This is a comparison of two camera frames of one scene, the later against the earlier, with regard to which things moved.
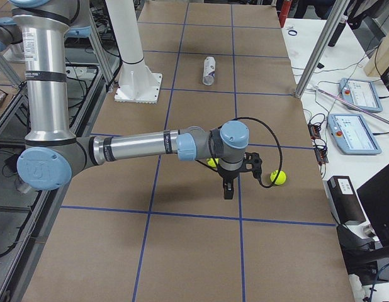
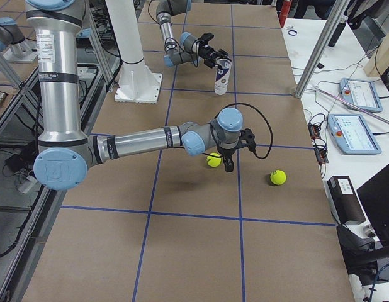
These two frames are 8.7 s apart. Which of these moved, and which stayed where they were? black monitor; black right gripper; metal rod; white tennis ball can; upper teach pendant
Moved: white tennis ball can; black right gripper
Stayed: black monitor; metal rod; upper teach pendant
